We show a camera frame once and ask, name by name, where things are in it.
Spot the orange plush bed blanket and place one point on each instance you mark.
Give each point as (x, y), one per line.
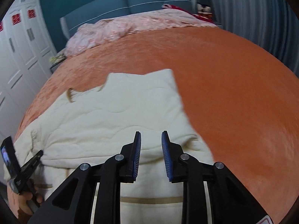
(238, 97)

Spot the dark bedside table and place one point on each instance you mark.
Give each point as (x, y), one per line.
(54, 67)

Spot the plush toy dolls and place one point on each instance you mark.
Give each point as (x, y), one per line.
(204, 9)

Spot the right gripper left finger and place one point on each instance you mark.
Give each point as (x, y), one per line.
(130, 163)

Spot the blue upholstered headboard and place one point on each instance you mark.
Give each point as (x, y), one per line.
(104, 9)

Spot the pink crumpled duvet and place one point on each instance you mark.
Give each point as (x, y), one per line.
(109, 30)

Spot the items on bedside table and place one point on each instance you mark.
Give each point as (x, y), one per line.
(57, 59)

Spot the white panelled wardrobe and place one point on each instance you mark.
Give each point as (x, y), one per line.
(26, 48)

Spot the cream quilted garment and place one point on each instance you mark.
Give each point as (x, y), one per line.
(91, 126)

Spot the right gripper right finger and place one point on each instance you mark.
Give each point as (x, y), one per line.
(172, 153)

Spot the grey-blue curtain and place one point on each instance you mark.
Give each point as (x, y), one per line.
(271, 24)

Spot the left hand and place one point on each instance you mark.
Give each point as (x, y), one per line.
(24, 211)

